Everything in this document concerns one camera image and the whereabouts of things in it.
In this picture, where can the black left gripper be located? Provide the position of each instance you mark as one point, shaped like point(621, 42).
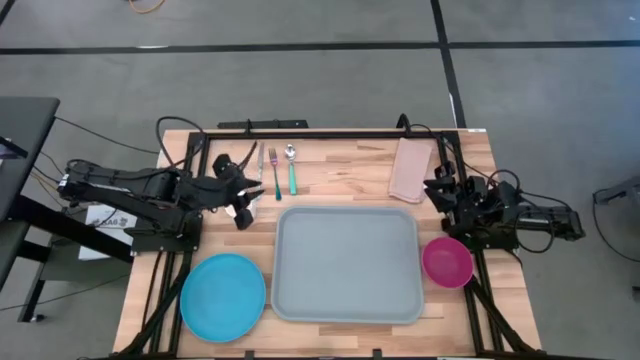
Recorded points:
point(225, 187)

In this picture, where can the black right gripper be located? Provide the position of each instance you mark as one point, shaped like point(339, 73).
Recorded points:
point(470, 197)

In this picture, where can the white mug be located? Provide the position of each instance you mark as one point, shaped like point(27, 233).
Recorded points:
point(255, 206)

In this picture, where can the light cloth napkin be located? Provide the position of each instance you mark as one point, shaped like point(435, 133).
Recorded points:
point(410, 170)

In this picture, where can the magenta bowl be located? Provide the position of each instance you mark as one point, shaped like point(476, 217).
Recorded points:
point(446, 262)

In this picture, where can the blue round plate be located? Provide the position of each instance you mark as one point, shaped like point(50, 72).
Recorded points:
point(222, 297)

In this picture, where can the grey plastic tray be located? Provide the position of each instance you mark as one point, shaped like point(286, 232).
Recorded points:
point(345, 265)

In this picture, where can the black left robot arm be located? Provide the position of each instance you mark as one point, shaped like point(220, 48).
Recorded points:
point(150, 187)

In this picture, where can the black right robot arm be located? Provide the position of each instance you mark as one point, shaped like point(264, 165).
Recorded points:
point(545, 220)

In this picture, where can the small white table label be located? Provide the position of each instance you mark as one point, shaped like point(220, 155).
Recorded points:
point(476, 130)

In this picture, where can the black bar device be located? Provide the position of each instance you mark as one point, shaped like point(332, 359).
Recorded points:
point(260, 123)

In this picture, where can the white printed paper sheet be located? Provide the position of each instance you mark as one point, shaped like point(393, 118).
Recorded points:
point(95, 250)

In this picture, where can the grey metal stand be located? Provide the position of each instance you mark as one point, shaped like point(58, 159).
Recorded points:
point(620, 190)

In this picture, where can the black desk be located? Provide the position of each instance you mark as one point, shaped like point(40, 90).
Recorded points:
point(25, 130)

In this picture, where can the dark screen device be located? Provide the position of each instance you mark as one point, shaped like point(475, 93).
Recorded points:
point(10, 147)

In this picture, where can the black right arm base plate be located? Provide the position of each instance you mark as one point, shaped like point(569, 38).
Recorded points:
point(480, 242)

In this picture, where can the black aluminium table frame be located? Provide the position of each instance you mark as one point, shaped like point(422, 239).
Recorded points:
point(325, 135)

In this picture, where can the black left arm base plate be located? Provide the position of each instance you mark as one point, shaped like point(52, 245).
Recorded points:
point(165, 245)

